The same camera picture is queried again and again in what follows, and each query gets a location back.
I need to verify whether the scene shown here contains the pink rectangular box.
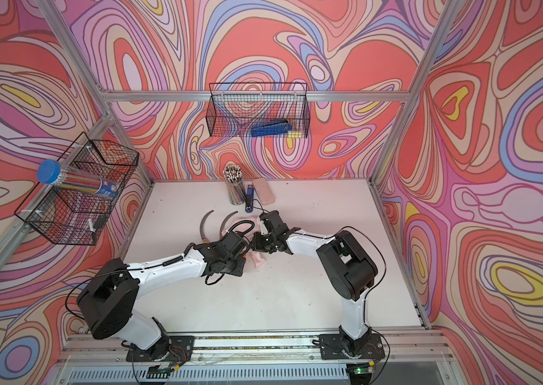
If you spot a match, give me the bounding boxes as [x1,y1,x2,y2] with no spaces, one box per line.
[252,178,276,206]

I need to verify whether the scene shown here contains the pink terry rag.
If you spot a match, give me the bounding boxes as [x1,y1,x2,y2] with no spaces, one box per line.
[243,227,267,269]

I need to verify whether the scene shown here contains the blue tool in basket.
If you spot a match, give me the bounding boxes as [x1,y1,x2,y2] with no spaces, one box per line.
[250,120,293,137]

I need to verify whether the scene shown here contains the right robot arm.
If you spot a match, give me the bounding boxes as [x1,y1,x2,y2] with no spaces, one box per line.
[252,210,378,347]

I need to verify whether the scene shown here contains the cup of coloured pencils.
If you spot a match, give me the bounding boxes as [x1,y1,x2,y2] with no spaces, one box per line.
[223,165,246,205]

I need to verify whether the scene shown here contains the black wire basket left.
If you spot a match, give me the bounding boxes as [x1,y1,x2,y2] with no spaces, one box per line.
[14,133,139,245]

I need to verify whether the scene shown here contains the aluminium front rail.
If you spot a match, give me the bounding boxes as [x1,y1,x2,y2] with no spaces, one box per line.
[59,329,454,362]

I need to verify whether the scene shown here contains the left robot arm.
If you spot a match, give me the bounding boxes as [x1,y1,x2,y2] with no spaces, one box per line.
[77,231,250,361]

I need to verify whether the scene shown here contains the yellow item in basket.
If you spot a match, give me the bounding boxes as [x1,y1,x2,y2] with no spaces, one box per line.
[286,132,303,139]

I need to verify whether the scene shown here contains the wooden handle sickle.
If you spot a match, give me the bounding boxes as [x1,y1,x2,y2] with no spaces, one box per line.
[199,210,215,243]
[219,211,237,237]

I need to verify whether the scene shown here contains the blue cap pencil tube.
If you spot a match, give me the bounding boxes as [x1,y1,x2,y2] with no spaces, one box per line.
[37,160,118,200]

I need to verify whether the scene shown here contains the black wire basket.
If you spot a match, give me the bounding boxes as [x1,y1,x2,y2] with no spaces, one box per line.
[206,81,311,138]
[14,133,139,245]

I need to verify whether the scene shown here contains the blue stapler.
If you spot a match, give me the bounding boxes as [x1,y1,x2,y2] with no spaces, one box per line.
[245,184,255,213]

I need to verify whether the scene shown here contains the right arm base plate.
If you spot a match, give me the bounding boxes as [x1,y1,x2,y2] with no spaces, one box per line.
[313,332,386,362]

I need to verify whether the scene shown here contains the black wire basket back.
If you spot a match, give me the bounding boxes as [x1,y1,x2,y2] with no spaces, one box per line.
[206,81,311,138]

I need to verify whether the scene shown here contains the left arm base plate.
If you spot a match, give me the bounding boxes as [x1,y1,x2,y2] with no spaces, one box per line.
[126,335,194,364]

